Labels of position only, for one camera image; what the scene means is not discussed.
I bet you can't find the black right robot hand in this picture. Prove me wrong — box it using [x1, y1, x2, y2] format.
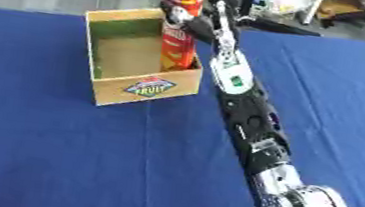
[154, 0, 329, 59]

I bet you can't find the tan cardboard box green inside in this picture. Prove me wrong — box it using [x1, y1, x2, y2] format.
[71, 0, 212, 120]

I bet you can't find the white bag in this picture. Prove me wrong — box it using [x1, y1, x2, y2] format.
[258, 0, 327, 28]

